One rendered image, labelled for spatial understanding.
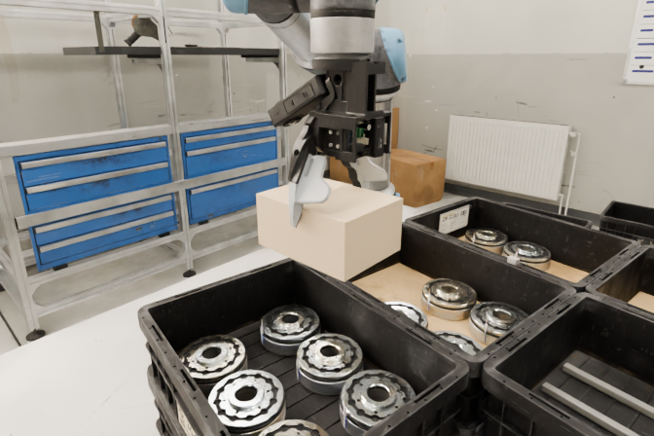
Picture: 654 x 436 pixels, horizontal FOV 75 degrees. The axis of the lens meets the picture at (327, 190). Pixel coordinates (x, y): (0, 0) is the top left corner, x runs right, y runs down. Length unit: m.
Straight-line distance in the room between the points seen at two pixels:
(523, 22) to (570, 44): 0.42
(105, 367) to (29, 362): 0.16
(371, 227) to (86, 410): 0.64
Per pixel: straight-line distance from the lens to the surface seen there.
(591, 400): 0.78
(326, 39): 0.50
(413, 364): 0.66
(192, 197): 2.68
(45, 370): 1.08
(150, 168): 2.51
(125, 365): 1.02
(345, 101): 0.51
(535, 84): 4.00
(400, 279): 0.97
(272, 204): 0.57
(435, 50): 4.36
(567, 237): 1.14
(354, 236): 0.50
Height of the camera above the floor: 1.30
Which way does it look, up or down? 18 degrees down
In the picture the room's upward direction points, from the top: straight up
